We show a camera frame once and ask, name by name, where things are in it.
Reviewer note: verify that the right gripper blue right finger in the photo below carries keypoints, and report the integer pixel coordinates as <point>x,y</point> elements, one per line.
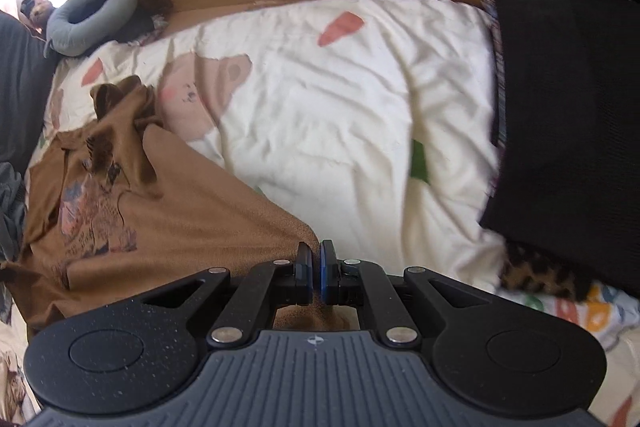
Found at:
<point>330,273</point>

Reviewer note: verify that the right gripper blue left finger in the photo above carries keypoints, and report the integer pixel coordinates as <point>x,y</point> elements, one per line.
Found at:
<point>304,275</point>

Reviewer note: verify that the brown printed t-shirt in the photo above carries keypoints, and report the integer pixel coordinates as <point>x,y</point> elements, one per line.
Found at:
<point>122,205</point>

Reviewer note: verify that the cream bear print blanket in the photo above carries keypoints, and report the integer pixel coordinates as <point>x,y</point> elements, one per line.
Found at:
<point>364,119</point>

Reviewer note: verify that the leopard print cloth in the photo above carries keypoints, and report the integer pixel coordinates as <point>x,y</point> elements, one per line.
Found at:
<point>537,271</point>

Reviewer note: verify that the black folded garment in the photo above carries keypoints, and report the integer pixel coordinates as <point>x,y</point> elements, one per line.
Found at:
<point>566,127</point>

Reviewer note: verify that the black cloth under neck pillow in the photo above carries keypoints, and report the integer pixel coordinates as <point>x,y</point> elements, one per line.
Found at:
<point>143,27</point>

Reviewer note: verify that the grey green garment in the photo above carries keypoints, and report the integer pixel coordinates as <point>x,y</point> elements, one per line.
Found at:
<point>12,212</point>

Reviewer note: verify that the grey neck pillow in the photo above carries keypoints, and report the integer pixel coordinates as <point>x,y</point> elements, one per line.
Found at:
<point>79,25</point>

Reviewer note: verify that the dark grey pillow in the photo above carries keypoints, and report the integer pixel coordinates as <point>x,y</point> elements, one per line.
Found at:
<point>25,85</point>

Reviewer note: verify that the plush doll toy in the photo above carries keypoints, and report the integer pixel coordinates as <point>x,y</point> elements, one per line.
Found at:
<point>38,12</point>

